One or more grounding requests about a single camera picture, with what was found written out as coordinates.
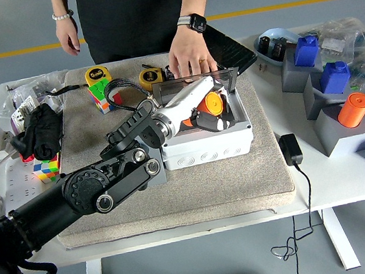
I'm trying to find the grey-brown mat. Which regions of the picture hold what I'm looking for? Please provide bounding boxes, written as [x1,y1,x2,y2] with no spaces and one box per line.
[30,36,301,252]

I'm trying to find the grey junction box with lid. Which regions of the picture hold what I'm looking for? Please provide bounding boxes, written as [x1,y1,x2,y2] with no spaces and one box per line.
[148,66,258,173]

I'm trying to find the black component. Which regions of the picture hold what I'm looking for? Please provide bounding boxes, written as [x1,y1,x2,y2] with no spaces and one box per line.
[258,35,274,54]
[270,40,287,61]

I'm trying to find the black power adapter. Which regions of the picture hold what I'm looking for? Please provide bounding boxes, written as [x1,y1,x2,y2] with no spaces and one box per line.
[277,132,306,168]

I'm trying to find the blue bottle-shaped block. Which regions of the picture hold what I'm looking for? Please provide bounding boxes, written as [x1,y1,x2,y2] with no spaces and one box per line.
[290,34,323,70]
[317,58,354,97]

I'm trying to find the person's right hand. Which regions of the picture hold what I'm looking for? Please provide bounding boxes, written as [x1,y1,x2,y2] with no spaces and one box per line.
[53,15,83,59]

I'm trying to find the black plastic case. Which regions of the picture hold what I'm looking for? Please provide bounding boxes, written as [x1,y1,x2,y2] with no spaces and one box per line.
[201,16,261,81]

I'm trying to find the grey holder block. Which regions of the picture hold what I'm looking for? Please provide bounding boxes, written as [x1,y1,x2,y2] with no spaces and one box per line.
[275,43,329,96]
[311,100,365,160]
[299,65,357,122]

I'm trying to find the colourful puzzle cube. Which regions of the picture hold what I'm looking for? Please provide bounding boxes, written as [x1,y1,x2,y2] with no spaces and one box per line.
[30,152,66,186]
[86,76,126,117]

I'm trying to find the black wrist watch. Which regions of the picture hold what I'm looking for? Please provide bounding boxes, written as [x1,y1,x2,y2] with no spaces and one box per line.
[175,10,210,37]

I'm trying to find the person's left hand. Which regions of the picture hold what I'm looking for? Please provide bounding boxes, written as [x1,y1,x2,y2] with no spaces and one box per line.
[163,22,220,85]

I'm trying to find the grey block with round hole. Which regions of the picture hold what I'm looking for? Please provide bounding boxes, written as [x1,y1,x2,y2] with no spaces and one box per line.
[137,145,171,190]

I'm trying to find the white bead bracelet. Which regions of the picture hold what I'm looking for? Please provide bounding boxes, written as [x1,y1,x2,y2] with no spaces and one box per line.
[51,8,75,23]

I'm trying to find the black cloth bundle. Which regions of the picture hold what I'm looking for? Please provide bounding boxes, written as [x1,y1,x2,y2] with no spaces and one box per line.
[4,100,70,167]

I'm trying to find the purple white package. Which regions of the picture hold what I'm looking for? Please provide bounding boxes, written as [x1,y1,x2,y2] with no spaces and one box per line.
[5,93,44,135]

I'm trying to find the person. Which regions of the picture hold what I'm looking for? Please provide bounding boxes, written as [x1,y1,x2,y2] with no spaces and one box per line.
[49,0,231,102]

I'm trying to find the black adapter cord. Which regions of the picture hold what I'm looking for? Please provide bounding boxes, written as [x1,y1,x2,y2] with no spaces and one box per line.
[257,159,332,274]

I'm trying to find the black strap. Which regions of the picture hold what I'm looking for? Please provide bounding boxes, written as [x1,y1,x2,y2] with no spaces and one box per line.
[44,82,91,98]

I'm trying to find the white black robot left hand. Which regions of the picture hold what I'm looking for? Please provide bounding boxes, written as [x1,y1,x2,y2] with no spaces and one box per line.
[158,73,239,141]

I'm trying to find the orange cylinder battery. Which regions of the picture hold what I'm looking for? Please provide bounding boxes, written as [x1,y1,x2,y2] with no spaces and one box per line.
[178,89,229,128]
[334,91,365,131]

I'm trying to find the light blue tray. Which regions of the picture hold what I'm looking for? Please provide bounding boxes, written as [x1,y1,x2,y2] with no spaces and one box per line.
[251,23,307,71]

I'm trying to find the clear bags of electronic parts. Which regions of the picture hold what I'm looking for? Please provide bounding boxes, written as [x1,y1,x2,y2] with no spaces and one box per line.
[296,14,365,115]

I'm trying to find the yellow tape measure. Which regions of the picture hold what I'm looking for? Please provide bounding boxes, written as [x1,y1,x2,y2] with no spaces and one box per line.
[84,64,115,89]
[137,65,166,93]

